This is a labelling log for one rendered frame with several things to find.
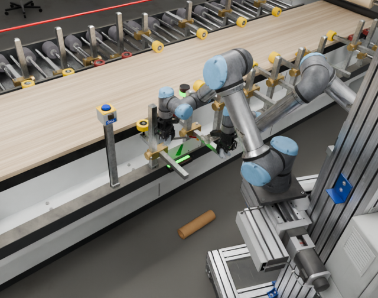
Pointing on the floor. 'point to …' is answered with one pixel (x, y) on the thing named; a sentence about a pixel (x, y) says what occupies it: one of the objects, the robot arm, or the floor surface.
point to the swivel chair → (20, 6)
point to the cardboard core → (196, 224)
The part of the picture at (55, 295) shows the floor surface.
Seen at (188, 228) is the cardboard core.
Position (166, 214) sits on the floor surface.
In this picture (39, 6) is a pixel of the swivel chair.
